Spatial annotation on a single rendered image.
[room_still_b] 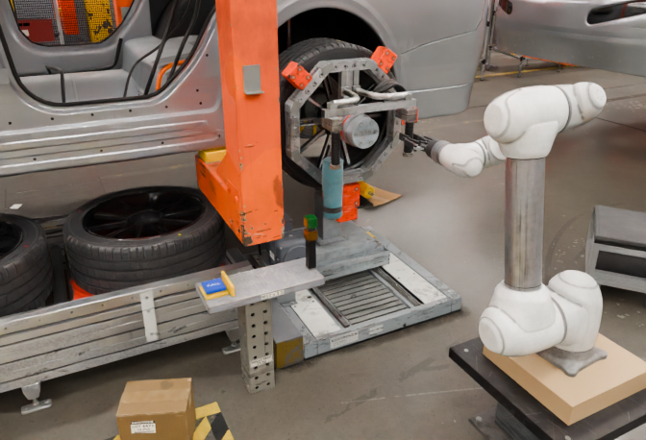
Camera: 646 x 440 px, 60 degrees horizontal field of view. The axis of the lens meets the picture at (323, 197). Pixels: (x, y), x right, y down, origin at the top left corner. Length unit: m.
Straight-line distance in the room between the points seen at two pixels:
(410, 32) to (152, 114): 1.27
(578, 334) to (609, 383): 0.17
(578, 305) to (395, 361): 0.87
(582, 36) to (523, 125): 3.07
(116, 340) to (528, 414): 1.43
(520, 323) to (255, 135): 1.04
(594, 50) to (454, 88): 1.68
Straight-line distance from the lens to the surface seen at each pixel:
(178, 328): 2.30
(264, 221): 2.09
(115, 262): 2.28
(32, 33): 5.89
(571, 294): 1.79
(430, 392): 2.28
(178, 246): 2.25
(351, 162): 2.63
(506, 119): 1.48
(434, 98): 2.98
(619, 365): 1.99
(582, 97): 1.61
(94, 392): 2.40
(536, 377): 1.85
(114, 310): 2.20
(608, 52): 4.49
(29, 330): 2.21
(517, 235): 1.61
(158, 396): 2.03
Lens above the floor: 1.50
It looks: 23 degrees down
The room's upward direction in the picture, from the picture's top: straight up
